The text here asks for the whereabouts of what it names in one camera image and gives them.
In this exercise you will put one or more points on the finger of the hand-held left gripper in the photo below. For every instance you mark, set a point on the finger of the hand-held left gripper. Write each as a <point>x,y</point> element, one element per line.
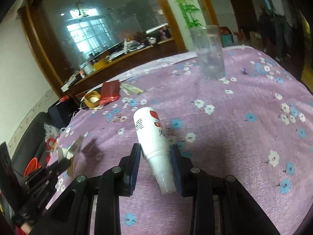
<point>56,170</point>

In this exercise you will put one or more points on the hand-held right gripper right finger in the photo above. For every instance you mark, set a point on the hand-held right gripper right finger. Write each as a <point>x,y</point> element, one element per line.
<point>177,171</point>

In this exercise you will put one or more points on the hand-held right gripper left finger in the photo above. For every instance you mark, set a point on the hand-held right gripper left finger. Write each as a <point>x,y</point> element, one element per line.
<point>133,173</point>

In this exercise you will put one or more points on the red plastic basin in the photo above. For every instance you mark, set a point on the red plastic basin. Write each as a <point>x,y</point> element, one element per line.
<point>31,166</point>

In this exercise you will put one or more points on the white spray bottle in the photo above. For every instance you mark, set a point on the white spray bottle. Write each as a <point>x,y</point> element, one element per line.
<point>151,137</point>

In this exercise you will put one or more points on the clear plastic bag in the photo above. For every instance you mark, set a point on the clear plastic bag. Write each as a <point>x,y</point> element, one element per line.
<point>51,131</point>

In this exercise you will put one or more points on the black sofa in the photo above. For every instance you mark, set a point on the black sofa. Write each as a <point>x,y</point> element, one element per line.
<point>29,139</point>

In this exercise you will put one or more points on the black bag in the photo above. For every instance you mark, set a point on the black bag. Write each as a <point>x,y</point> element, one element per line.
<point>61,112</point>

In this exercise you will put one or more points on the yellow tape roll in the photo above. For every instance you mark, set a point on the yellow tape roll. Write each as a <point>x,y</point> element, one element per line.
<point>87,100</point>

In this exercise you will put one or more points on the pale paper packet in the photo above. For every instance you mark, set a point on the pale paper packet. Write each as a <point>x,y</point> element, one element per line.
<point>132,89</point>

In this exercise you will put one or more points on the red pouch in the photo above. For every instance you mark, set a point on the red pouch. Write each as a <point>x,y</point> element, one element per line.
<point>110,90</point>

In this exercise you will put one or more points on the white pot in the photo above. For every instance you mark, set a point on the white pot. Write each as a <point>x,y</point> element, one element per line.
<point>86,68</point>

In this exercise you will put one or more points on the yellow box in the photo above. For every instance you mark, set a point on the yellow box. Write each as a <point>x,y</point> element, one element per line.
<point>101,64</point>

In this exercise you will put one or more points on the clear plastic cup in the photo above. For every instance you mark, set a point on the clear plastic cup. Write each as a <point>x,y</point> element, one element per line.
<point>210,58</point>

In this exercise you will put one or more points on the wooden glass cabinet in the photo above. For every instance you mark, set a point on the wooden glass cabinet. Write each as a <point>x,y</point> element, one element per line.
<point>41,51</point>

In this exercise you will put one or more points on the cardboard box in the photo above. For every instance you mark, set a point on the cardboard box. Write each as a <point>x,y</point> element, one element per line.
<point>256,40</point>

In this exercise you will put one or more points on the dark wooden door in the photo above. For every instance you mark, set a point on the dark wooden door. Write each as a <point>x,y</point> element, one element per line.
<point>239,9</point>

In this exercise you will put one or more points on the bamboo wall sticker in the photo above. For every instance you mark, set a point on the bamboo wall sticker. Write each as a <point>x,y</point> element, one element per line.
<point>185,5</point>

